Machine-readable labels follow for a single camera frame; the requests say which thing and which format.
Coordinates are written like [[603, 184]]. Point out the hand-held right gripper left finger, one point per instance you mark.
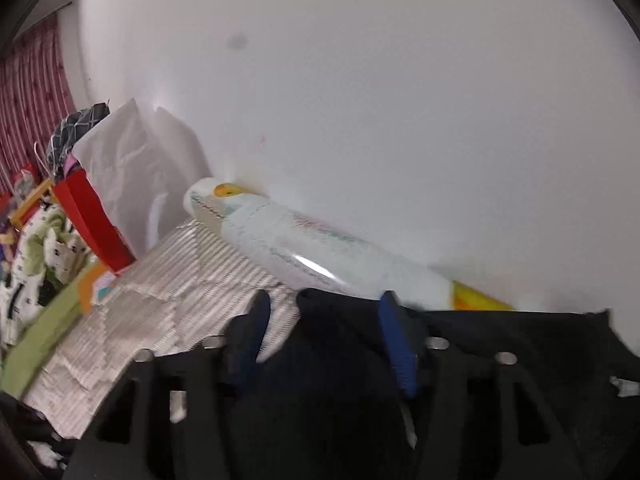
[[250, 330]]

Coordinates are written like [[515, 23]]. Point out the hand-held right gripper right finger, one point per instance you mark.
[[397, 345]]

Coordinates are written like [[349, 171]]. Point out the dark navy pillow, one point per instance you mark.
[[525, 335]]

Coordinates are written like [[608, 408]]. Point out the pile of printed clothes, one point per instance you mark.
[[35, 250]]

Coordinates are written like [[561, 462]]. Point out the striped quilted mattress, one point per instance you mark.
[[150, 320]]

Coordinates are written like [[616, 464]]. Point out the white plastic wrapped pack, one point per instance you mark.
[[310, 245]]

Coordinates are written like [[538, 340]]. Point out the orange box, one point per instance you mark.
[[97, 285]]

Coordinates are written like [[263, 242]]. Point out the red shopping bag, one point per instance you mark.
[[95, 220]]

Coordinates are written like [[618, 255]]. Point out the white plastic bag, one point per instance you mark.
[[135, 170]]

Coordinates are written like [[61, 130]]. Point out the green cloth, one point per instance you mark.
[[45, 325]]

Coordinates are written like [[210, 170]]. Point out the dark checkered cloth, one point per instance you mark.
[[75, 125]]

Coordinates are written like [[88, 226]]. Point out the red striped curtain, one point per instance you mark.
[[30, 90]]

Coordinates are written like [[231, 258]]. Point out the yellow wooden frame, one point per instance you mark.
[[30, 202]]

